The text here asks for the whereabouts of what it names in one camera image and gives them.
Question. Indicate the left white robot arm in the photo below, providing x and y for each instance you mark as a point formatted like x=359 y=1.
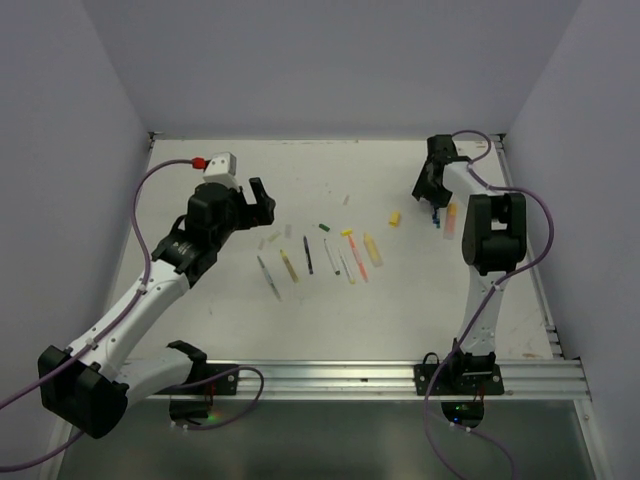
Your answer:
x=93 y=381

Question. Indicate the blue green pen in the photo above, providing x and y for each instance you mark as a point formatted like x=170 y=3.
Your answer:
x=436 y=217

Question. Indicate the yellow thick highlighter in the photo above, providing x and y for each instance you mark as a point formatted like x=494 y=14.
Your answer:
x=372 y=250

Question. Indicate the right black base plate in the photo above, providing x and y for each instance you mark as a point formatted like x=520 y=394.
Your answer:
x=463 y=384

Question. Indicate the orange thin highlighter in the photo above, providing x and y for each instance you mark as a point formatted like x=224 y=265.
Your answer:
x=358 y=259

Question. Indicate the purple gel pen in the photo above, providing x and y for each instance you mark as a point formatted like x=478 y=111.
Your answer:
x=308 y=255

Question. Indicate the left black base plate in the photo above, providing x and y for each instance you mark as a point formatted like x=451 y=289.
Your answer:
x=208 y=380

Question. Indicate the aluminium rail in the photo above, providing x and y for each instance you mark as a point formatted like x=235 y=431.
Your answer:
x=394 y=380

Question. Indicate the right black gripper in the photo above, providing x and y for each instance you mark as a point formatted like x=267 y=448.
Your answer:
x=441 y=197

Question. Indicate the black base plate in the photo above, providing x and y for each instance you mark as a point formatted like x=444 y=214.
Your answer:
x=463 y=384
x=208 y=380

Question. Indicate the yellow thick highlighter cap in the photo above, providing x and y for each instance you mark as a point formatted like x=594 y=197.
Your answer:
x=395 y=219

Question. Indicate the green clear pen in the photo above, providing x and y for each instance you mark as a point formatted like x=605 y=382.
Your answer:
x=268 y=278

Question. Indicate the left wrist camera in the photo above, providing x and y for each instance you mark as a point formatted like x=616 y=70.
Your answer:
x=221 y=169

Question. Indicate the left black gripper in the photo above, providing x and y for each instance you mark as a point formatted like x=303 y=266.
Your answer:
x=264 y=203

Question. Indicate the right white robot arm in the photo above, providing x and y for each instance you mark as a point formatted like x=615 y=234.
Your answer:
x=493 y=243

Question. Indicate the orange thick highlighter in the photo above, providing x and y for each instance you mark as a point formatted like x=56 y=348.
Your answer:
x=450 y=221

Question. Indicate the yellow thin highlighter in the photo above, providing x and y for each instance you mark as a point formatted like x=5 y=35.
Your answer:
x=289 y=266

